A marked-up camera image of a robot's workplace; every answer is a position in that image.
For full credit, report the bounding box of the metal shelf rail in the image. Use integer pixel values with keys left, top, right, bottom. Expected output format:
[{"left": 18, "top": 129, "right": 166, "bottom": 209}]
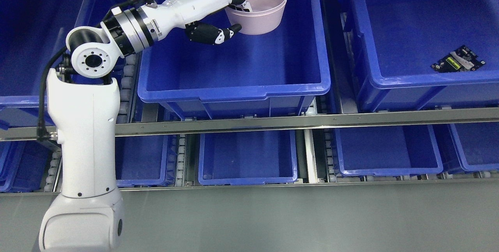
[{"left": 0, "top": 107, "right": 499, "bottom": 142}]

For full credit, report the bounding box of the blue bin, lower far left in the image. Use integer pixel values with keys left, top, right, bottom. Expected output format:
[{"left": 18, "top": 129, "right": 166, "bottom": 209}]
[{"left": 0, "top": 141, "right": 51, "bottom": 193}]

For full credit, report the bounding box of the blue bin, lower middle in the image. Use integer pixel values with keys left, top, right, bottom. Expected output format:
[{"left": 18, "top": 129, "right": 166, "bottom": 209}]
[{"left": 198, "top": 130, "right": 298, "bottom": 186}]

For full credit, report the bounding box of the blue bin, upper left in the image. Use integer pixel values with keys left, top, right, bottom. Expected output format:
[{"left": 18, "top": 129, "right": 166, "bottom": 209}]
[{"left": 0, "top": 0, "right": 124, "bottom": 130}]

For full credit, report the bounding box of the blue bin, upper middle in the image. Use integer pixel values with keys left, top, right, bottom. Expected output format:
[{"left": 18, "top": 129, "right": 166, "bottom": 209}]
[{"left": 137, "top": 0, "right": 331, "bottom": 120}]

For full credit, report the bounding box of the green circuit board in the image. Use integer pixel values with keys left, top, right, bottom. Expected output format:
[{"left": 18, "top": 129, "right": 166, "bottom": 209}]
[{"left": 431, "top": 45, "right": 486, "bottom": 73}]

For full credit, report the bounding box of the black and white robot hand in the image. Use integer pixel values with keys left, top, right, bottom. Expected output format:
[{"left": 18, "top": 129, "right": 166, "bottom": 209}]
[{"left": 141, "top": 0, "right": 253, "bottom": 45}]

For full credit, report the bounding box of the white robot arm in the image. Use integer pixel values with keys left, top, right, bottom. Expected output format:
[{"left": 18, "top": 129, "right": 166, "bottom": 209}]
[{"left": 39, "top": 0, "right": 159, "bottom": 252}]

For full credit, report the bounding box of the blue bin, lower far right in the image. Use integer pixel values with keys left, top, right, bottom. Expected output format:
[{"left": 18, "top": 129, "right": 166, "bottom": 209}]
[{"left": 447, "top": 122, "right": 499, "bottom": 174}]

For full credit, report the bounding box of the blue bin, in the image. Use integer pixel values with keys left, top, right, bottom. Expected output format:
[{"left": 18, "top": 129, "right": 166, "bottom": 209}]
[
  {"left": 338, "top": 0, "right": 499, "bottom": 112},
  {"left": 0, "top": 141, "right": 51, "bottom": 193},
  {"left": 137, "top": 0, "right": 331, "bottom": 120},
  {"left": 447, "top": 122, "right": 499, "bottom": 174},
  {"left": 0, "top": 0, "right": 124, "bottom": 130},
  {"left": 115, "top": 135, "right": 177, "bottom": 188},
  {"left": 198, "top": 130, "right": 298, "bottom": 186},
  {"left": 333, "top": 125, "right": 444, "bottom": 177}
]

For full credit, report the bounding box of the pink bowl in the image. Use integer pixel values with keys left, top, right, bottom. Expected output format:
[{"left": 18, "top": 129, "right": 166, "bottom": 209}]
[{"left": 225, "top": 0, "right": 287, "bottom": 35}]

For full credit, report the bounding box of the blue bin, upper right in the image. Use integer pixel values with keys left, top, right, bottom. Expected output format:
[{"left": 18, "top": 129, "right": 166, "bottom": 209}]
[{"left": 338, "top": 0, "right": 499, "bottom": 112}]

